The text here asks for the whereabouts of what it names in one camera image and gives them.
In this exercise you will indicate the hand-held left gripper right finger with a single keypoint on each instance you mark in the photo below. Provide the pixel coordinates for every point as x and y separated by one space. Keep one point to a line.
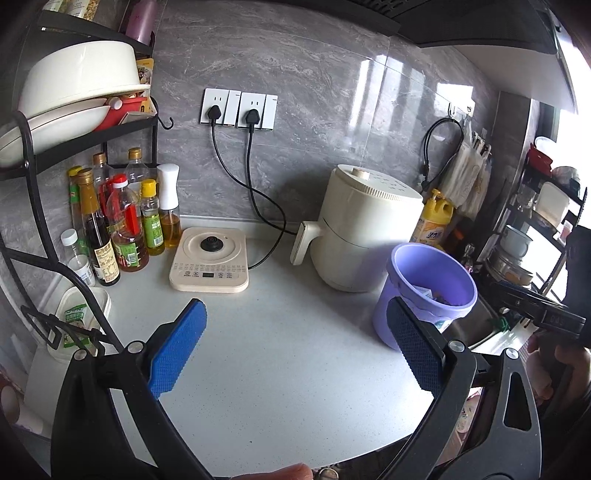
415 346

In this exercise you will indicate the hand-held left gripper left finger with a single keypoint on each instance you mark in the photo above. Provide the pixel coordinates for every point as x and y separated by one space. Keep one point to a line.
178 346

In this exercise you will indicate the purple plastic bucket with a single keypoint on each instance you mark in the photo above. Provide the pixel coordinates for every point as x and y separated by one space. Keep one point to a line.
429 267

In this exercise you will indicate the person's right hand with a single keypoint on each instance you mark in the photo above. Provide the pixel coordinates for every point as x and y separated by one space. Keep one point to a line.
581 369

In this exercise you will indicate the person's left hand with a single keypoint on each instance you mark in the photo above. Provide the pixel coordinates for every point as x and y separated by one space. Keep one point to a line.
277 474

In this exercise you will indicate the black dish rack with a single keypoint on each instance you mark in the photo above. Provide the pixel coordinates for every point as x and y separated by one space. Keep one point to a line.
556 267

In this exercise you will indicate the green cloth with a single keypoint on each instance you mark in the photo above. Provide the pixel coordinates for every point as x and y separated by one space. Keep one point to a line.
501 323

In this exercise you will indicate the stainless steel steamer pot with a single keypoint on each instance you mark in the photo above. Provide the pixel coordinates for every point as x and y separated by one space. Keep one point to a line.
508 267

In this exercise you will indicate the cream kettle heating base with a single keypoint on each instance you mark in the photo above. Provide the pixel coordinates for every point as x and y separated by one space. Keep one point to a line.
207 272

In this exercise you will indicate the faucet with pink filter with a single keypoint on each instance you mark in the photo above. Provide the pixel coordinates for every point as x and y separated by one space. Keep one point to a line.
468 258

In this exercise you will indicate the white tub with green label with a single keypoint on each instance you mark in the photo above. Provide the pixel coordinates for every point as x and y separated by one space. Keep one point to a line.
74 318

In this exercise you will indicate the white plastic board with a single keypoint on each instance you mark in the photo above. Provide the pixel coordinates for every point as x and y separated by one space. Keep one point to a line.
554 205

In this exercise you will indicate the dark soy sauce bottle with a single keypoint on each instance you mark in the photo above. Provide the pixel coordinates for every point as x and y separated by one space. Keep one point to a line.
104 258

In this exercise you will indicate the small white cap bottle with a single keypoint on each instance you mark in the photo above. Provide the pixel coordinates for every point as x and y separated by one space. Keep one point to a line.
70 237
83 272

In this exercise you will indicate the yellow cap green label bottle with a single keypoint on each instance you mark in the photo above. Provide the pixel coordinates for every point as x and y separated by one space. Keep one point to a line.
152 226

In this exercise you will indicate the glass goblet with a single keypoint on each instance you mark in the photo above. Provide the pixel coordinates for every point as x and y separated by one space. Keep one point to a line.
525 198

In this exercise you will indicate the white air fryer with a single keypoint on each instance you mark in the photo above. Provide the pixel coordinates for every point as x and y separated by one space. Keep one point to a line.
369 230

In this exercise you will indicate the white cap oil sprayer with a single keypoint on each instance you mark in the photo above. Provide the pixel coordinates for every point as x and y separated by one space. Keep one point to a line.
168 221

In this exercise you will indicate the yellow detergent pump bottle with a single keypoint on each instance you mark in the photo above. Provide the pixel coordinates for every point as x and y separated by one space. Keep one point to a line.
434 221

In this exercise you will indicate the red cap oil bottle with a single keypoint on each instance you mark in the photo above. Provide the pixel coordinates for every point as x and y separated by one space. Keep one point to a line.
127 221

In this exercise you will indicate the small plastic bag of chopsticks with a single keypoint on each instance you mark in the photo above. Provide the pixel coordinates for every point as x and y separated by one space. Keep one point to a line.
485 184

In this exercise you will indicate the red plastic basin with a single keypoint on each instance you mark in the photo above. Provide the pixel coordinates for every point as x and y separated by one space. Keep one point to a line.
540 159

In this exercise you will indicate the white paper cup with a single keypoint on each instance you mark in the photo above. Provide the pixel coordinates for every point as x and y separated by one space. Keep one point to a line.
23 415

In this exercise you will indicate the large plastic bag of chopsticks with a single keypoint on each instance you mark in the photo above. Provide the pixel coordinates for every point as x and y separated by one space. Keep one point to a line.
461 175

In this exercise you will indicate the thin green label bottle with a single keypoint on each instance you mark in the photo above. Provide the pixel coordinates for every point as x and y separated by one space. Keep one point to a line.
76 203

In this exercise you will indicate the gold cap clear bottle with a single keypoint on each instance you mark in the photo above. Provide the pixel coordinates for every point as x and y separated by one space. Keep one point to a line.
136 170

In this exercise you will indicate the black corner shelf rack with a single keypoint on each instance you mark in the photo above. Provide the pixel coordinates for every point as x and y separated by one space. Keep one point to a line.
92 142

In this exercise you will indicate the red plastic container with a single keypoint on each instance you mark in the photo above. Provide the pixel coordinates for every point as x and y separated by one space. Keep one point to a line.
111 117

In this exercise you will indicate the white plate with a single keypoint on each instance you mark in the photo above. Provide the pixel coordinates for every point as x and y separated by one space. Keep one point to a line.
46 129

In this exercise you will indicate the yellow snack packet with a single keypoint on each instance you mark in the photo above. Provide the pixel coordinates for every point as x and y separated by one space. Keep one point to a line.
145 74

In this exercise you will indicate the large white bowl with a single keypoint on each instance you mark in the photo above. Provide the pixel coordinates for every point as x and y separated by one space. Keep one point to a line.
78 74

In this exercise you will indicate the black range hood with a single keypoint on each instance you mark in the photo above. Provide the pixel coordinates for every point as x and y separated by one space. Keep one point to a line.
461 23

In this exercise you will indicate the pink bottle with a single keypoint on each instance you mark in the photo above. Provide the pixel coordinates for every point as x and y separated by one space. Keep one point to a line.
142 21

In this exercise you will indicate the glass jar of grains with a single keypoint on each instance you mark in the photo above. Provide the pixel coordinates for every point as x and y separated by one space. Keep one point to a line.
92 7

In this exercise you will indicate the metal wall hook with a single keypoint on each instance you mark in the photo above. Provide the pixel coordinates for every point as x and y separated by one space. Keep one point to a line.
469 107

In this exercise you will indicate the white wall socket panel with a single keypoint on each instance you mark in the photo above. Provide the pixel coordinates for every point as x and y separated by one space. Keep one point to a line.
270 110
231 104

